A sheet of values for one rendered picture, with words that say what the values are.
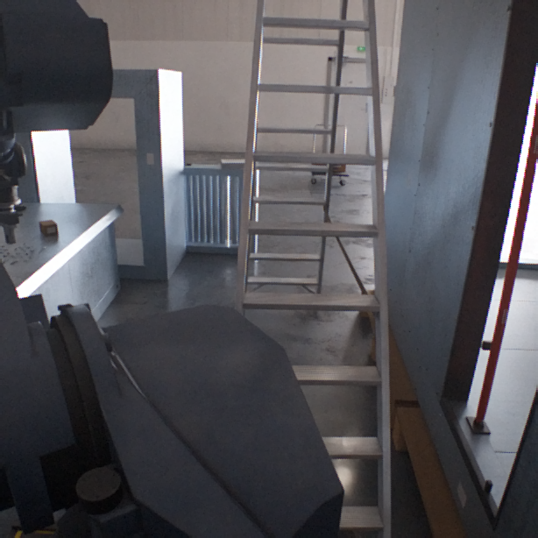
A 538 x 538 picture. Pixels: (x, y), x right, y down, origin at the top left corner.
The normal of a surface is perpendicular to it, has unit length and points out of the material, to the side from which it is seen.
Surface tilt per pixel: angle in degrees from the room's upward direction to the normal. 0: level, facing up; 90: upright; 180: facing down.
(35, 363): 24
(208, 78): 90
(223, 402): 16
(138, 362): 0
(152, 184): 90
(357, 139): 90
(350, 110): 90
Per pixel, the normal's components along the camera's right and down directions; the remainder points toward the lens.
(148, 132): -0.06, 0.36
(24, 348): 0.22, -0.76
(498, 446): 0.03, -0.93
